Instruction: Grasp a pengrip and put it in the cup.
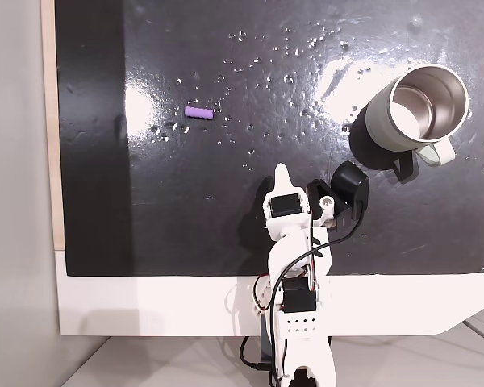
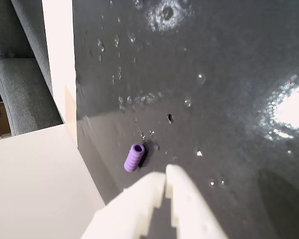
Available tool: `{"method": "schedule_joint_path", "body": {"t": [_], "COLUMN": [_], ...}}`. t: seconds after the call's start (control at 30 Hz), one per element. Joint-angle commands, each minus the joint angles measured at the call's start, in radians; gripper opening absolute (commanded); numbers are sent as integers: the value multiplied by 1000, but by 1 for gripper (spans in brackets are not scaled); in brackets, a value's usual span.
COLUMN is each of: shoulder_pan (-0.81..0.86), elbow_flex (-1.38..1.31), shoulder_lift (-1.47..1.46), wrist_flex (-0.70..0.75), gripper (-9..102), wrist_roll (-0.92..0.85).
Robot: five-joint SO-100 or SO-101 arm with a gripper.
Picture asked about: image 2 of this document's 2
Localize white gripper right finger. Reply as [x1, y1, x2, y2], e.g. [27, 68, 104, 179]
[165, 164, 228, 239]

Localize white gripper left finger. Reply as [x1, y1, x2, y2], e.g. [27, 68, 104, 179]
[81, 172, 166, 239]

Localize purple ribbed pen grip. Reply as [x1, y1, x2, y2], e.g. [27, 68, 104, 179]
[124, 143, 146, 173]

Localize light wooden board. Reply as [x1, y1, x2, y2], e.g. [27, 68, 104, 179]
[64, 84, 78, 148]

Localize black glossy table mat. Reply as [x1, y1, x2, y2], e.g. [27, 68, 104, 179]
[72, 0, 299, 239]

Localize brown cardboard box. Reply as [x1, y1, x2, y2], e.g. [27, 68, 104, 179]
[0, 101, 12, 140]

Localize grey fabric sofa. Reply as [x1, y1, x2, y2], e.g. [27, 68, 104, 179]
[0, 0, 65, 136]

